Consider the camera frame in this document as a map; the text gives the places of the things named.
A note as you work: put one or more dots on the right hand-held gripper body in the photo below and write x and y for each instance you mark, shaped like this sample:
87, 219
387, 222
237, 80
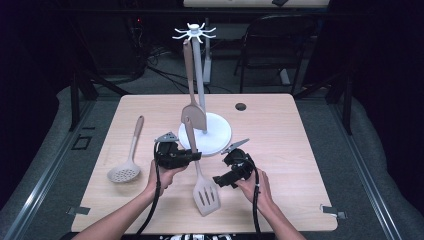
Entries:
240, 163

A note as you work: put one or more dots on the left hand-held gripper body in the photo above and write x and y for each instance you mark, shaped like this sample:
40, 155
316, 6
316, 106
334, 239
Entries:
170, 156

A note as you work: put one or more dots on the white utensil rack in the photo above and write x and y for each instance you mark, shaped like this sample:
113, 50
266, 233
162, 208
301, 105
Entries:
213, 136

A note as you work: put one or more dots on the beige slotted spatula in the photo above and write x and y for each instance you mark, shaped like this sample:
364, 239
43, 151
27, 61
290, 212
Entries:
206, 196

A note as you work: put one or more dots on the beige solid spatula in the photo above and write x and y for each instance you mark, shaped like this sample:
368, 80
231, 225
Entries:
195, 116

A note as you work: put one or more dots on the beige skimmer spoon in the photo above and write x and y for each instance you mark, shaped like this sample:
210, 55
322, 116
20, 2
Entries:
125, 173

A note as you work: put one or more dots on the person's left hand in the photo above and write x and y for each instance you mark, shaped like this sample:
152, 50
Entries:
163, 181

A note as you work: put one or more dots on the person's right hand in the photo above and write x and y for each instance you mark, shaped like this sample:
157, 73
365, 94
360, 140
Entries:
263, 191

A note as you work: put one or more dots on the black and white striped clothing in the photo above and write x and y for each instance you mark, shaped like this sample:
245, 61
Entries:
196, 237

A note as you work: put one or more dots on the white furniture leg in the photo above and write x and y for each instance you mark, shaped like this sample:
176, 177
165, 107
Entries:
285, 77

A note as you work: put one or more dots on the black folding chair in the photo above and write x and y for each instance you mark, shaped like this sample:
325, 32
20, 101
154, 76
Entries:
266, 58

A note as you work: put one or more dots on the black metal stand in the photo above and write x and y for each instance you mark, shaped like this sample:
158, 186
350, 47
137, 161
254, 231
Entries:
347, 106
75, 100

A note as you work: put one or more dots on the dark equipment with red light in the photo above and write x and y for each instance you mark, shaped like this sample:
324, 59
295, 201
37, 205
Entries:
138, 20

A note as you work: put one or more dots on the dark object on background table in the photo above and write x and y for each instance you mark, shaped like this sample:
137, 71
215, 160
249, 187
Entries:
280, 2

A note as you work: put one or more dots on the grey metal table bracket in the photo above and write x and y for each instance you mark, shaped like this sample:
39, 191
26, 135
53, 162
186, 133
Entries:
78, 211
333, 211

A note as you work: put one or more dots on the aluminium floor rail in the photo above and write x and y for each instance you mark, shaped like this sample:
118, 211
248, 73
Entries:
366, 180
43, 180

